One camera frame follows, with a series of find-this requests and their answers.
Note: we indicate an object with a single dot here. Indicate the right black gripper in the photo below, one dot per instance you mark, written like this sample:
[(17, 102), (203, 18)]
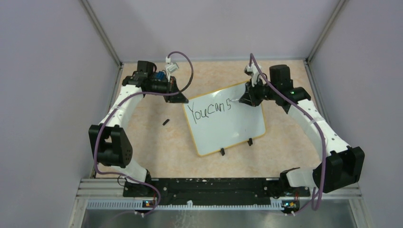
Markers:
[(249, 97)]

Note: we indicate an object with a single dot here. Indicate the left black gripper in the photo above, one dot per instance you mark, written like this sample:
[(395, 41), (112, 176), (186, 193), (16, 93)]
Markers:
[(178, 98)]

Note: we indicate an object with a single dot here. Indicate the yellow framed whiteboard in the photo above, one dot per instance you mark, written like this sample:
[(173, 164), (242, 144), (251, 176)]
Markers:
[(217, 124)]

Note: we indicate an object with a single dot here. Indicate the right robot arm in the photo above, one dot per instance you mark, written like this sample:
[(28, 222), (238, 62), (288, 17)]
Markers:
[(341, 164)]

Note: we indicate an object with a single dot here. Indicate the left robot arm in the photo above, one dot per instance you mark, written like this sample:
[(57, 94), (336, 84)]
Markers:
[(109, 142)]

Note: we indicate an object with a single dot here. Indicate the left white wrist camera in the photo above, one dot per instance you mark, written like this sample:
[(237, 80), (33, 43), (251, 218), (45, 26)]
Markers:
[(170, 66)]

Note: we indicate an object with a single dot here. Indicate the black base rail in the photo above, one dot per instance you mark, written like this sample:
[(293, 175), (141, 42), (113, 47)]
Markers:
[(214, 191)]

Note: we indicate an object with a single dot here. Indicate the white cable duct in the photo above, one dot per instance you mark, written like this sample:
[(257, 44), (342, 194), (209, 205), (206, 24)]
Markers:
[(136, 204)]

